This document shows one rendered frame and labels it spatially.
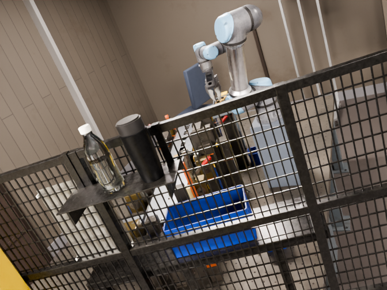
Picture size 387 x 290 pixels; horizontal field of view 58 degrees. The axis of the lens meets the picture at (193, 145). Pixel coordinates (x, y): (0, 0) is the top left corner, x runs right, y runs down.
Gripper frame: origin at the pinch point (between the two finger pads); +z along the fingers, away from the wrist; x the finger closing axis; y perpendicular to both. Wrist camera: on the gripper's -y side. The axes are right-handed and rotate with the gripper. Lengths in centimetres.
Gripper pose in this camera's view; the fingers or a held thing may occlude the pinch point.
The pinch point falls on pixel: (217, 99)
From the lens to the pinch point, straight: 214.3
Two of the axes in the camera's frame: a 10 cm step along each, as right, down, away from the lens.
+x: -9.2, 2.4, 3.0
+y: 1.7, -4.4, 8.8
